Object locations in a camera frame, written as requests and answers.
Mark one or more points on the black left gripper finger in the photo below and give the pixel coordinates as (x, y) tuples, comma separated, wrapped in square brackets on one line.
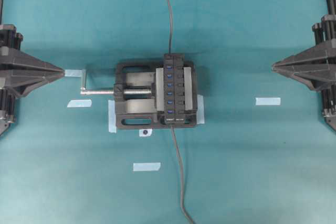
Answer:
[(15, 59), (22, 83)]

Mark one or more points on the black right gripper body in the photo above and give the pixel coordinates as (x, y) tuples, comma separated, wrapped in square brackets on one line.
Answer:
[(323, 31)]

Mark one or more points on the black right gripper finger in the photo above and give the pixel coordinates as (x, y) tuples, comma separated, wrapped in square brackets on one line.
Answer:
[(314, 80), (320, 53)]

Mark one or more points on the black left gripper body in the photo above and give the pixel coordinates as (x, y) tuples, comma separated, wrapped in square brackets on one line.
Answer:
[(10, 38)]

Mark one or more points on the black multiport USB hub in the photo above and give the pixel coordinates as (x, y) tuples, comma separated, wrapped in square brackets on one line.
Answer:
[(174, 99)]

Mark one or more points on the blue tape strip near crank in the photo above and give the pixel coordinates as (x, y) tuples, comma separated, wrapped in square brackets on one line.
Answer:
[(73, 73)]

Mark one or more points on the blue tape strip left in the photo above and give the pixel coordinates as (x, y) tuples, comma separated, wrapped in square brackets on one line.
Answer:
[(82, 103)]

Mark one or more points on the blue tape strip right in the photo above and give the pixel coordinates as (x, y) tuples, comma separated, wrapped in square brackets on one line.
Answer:
[(268, 101)]

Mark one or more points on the blue tape left of vise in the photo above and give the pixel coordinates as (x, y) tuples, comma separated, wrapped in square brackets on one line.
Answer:
[(112, 127)]

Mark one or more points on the black bench vise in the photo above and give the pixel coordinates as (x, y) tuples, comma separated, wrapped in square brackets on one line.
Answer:
[(139, 95)]

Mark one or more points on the white sticker with dark dot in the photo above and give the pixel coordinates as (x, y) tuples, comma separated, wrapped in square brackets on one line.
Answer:
[(145, 132)]

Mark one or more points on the blue tape strip bottom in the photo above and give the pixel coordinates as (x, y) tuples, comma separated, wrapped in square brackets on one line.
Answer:
[(147, 167)]

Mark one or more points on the silver vise crank handle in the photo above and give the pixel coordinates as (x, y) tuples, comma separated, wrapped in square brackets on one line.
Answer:
[(85, 90)]

